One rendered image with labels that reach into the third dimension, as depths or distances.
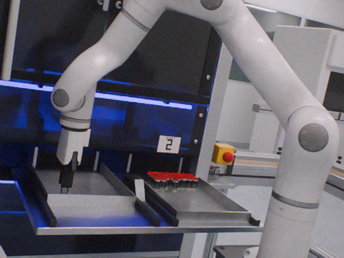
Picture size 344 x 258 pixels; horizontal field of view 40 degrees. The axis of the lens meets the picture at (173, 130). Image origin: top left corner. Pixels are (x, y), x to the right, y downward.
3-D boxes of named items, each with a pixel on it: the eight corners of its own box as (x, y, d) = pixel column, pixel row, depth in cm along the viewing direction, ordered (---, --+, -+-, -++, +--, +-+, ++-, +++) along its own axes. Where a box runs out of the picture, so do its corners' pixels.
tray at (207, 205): (133, 183, 163) (134, 173, 163) (197, 185, 175) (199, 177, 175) (174, 222, 134) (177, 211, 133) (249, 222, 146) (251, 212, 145)
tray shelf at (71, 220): (10, 172, 156) (11, 167, 155) (193, 181, 188) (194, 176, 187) (36, 235, 114) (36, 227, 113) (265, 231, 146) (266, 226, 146)
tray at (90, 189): (26, 167, 158) (27, 158, 157) (100, 171, 170) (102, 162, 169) (46, 206, 128) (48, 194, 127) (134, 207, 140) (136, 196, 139)
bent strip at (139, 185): (131, 196, 149) (134, 179, 148) (140, 196, 150) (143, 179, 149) (149, 214, 137) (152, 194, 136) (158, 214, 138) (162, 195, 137)
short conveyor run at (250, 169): (193, 184, 190) (201, 147, 187) (177, 172, 203) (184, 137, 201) (319, 190, 221) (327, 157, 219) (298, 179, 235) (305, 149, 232)
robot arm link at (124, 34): (135, 25, 113) (64, 121, 120) (154, 30, 128) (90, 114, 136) (108, 1, 113) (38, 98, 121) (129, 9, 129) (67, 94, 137)
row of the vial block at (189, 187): (148, 187, 161) (151, 174, 160) (194, 189, 169) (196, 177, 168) (151, 190, 159) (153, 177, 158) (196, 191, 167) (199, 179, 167)
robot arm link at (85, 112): (81, 121, 126) (95, 117, 135) (90, 72, 124) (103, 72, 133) (54, 114, 128) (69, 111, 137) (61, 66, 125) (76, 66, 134)
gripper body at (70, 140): (57, 118, 135) (51, 155, 137) (65, 126, 126) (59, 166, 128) (83, 120, 138) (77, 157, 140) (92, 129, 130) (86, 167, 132)
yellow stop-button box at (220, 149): (207, 159, 187) (210, 141, 185) (222, 160, 190) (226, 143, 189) (216, 164, 180) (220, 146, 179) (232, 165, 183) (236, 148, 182)
